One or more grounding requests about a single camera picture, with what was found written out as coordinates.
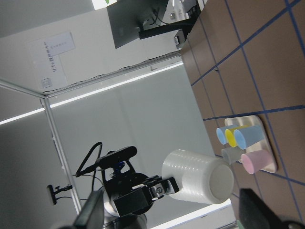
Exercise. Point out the yellow plastic cup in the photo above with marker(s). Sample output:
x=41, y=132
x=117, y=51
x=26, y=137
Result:
x=229, y=134

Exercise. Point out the black computer monitor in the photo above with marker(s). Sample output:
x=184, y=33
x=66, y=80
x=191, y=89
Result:
x=133, y=19

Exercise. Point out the beige cup tray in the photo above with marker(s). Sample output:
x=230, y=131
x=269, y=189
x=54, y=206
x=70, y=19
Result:
x=252, y=120

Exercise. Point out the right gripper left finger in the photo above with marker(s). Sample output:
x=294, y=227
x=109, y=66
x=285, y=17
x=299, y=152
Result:
x=91, y=215

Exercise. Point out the blue plastic cup far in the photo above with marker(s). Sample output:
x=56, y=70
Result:
x=246, y=137

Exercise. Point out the pink plastic cup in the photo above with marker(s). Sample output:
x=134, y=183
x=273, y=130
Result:
x=256, y=160

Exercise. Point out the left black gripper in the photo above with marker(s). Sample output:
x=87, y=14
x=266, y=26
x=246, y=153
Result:
x=131, y=192

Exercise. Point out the black webcam on stand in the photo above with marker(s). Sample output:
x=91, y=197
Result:
x=54, y=191

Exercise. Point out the grey plastic cup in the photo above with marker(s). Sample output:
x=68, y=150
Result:
x=231, y=154

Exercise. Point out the white plastic cup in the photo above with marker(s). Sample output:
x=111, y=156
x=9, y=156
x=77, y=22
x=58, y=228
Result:
x=200, y=178

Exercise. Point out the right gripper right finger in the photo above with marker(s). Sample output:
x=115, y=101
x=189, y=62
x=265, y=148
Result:
x=255, y=214

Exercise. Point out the light blue cup near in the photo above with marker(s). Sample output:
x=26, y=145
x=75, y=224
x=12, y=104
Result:
x=220, y=132

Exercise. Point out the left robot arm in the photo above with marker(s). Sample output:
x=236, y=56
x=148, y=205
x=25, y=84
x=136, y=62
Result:
x=119, y=217

